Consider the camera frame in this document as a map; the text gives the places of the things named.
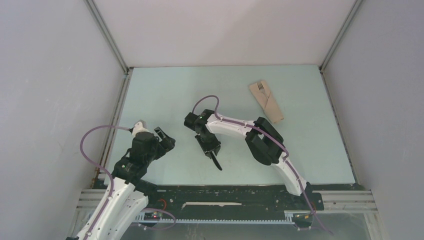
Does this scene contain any black knife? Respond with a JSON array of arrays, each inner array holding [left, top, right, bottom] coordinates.
[[210, 152, 223, 171]]

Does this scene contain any beige cloth napkin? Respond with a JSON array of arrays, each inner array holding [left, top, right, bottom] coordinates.
[[248, 80, 284, 124]]

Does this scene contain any silver fork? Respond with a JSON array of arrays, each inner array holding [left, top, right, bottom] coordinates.
[[256, 81, 269, 107]]

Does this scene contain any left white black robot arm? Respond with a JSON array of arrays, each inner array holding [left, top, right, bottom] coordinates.
[[75, 121, 176, 240]]

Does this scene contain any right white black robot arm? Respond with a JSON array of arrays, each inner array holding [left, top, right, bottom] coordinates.
[[184, 109, 313, 209]]

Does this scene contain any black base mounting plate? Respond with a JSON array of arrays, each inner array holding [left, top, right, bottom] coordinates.
[[147, 184, 324, 220]]

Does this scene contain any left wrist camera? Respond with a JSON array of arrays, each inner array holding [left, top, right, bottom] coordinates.
[[129, 120, 156, 148]]

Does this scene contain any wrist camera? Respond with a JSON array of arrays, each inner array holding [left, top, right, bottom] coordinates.
[[129, 120, 156, 148], [183, 109, 215, 135]]

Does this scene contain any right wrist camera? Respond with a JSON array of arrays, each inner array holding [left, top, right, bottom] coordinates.
[[183, 109, 215, 135]]

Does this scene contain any white slotted cable duct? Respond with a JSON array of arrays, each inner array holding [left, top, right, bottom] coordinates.
[[132, 212, 294, 225]]

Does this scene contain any aluminium frame rail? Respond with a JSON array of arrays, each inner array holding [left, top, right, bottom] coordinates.
[[76, 189, 378, 214]]

